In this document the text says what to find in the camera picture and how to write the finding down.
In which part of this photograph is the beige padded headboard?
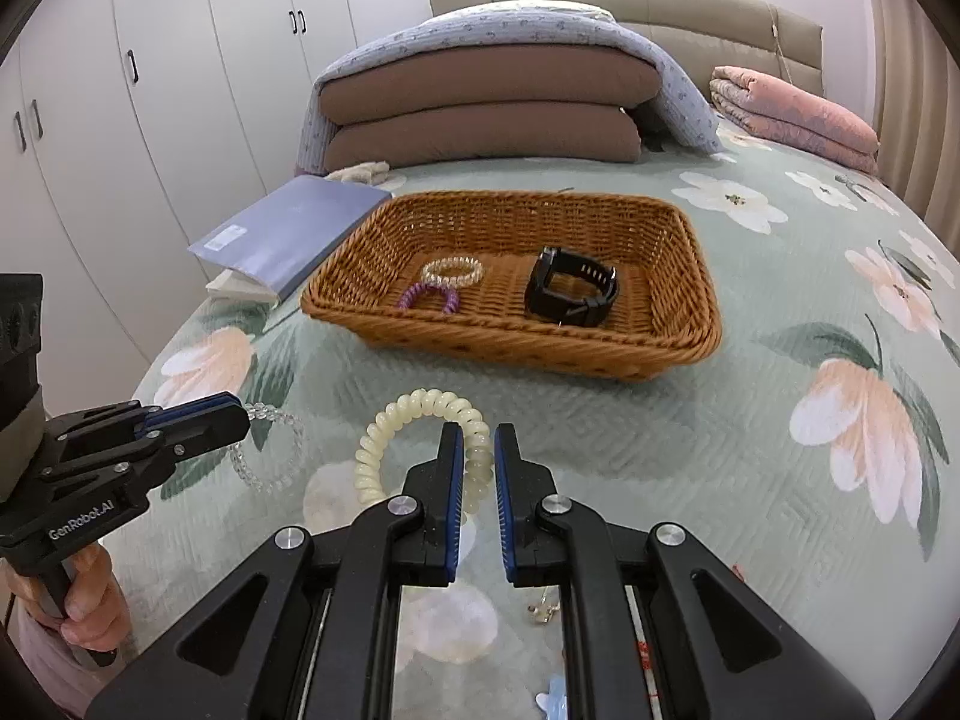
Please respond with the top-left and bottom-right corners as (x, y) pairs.
(427, 0), (824, 98)

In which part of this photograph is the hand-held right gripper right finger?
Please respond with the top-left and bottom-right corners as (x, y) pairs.
(493, 424), (877, 720)

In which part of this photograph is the person's left hand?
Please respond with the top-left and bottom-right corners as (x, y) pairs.
(11, 542), (132, 665)

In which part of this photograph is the cream spiral hair tie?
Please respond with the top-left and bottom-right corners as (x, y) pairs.
(354, 388), (490, 533)

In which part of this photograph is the brown folded quilt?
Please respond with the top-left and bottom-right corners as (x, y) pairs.
(319, 47), (661, 170)

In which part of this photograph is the pale gold bead bracelet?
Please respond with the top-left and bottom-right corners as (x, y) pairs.
(420, 256), (483, 288)

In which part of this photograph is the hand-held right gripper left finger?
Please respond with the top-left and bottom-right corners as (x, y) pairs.
(84, 421), (466, 720)

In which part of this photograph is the brown wicker basket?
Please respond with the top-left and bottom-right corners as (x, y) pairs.
(300, 191), (725, 383)

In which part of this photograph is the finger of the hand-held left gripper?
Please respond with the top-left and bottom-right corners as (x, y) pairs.
(45, 392), (243, 460)
(41, 405), (253, 490)

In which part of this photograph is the person's left forearm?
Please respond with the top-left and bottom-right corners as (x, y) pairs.
(0, 600), (95, 717)

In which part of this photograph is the beige curtain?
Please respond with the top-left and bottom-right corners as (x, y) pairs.
(862, 0), (960, 241)

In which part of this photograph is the white pillow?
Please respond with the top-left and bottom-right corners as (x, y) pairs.
(431, 1), (612, 23)

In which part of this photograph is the pink folded quilt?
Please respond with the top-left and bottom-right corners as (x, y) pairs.
(709, 65), (880, 175)

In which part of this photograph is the cream fluffy cloth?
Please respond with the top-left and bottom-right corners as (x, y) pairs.
(326, 160), (406, 190)

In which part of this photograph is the purple spiral hair tie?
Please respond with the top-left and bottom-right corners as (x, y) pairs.
(397, 283), (460, 316)

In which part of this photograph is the blue folder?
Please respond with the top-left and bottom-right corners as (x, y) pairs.
(187, 176), (392, 306)

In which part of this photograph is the white book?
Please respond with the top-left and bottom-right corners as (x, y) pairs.
(204, 270), (275, 305)

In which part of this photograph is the white cable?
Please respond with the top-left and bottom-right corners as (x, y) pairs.
(766, 4), (797, 83)

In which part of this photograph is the clear bead bracelet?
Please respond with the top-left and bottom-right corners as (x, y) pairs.
(229, 403), (308, 494)

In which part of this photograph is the white wardrobe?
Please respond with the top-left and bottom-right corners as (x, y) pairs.
(0, 0), (361, 421)

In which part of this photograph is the black wrist watch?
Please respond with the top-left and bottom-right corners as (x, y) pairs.
(523, 246), (622, 329)

